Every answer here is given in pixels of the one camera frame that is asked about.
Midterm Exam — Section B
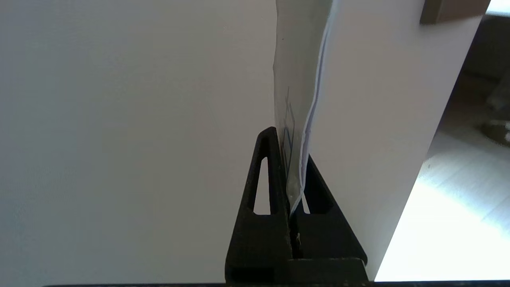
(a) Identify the blue and white door hanger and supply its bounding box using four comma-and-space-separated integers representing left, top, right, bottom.
273, 0, 339, 218

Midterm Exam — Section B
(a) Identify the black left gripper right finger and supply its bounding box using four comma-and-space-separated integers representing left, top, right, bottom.
288, 155, 370, 284

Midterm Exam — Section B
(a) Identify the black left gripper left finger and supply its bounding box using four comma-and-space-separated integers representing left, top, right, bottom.
225, 126, 294, 284

